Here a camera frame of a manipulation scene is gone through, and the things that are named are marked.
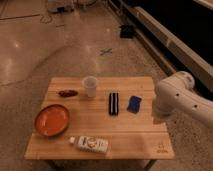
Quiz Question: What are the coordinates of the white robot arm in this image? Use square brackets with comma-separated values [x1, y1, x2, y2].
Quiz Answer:
[152, 71, 213, 129]

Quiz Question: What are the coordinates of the wooden folding table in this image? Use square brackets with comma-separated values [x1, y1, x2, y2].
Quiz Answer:
[25, 77, 174, 160]

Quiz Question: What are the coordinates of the orange ceramic bowl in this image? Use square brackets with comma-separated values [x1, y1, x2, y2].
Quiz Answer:
[34, 104, 69, 137]

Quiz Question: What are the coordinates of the black box on floor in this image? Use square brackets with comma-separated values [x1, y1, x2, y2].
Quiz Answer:
[120, 25, 134, 38]

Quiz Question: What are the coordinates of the black white striped block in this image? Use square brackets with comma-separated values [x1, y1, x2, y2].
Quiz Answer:
[109, 93, 119, 115]

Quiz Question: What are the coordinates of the white plastic bottle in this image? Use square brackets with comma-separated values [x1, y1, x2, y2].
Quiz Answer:
[69, 136, 109, 154]

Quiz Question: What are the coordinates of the translucent plastic cup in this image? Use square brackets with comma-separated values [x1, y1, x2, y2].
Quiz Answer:
[82, 76, 97, 98]

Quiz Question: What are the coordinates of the dark red chili pepper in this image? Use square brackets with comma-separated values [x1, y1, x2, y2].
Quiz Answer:
[58, 90, 78, 98]

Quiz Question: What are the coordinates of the blue sponge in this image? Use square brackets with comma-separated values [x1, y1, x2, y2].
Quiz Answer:
[127, 96, 142, 113]

